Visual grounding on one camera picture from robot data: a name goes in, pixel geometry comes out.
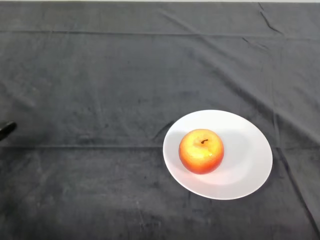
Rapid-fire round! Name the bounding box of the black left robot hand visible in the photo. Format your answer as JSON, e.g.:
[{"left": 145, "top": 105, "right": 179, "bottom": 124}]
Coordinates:
[{"left": 0, "top": 121, "right": 18, "bottom": 141}]

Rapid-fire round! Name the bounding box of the red yellow apple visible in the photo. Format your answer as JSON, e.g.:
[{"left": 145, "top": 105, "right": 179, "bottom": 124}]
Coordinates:
[{"left": 178, "top": 128, "right": 225, "bottom": 175}]

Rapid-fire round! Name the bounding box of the white round plate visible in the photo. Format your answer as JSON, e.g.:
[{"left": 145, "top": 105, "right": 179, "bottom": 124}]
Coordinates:
[{"left": 162, "top": 109, "right": 274, "bottom": 201}]

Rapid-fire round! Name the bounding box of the black cloth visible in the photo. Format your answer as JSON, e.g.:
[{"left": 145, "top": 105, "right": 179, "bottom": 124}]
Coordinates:
[{"left": 0, "top": 1, "right": 320, "bottom": 240}]

